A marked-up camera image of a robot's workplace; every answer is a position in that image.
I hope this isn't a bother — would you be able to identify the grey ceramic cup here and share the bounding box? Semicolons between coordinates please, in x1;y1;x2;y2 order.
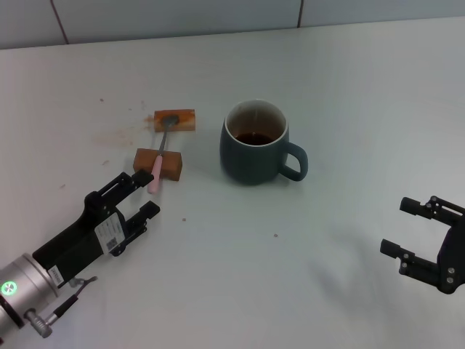
219;98;309;186

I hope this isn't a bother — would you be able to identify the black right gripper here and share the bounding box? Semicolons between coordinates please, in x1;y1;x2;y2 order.
379;196;465;294

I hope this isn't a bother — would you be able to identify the pink handled metal spoon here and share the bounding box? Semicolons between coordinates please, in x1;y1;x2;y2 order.
147;114;179;194

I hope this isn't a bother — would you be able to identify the arched wooden block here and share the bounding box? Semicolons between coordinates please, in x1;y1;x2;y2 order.
132;147;183;182

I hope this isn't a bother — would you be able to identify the wrist cable with silver plug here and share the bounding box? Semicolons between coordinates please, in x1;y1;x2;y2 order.
23;275;99;339

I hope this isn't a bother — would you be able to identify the stained wooden block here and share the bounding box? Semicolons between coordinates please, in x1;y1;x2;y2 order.
153;108;199;134

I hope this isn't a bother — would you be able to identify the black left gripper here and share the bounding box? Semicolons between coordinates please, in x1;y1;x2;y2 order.
31;170;161;286

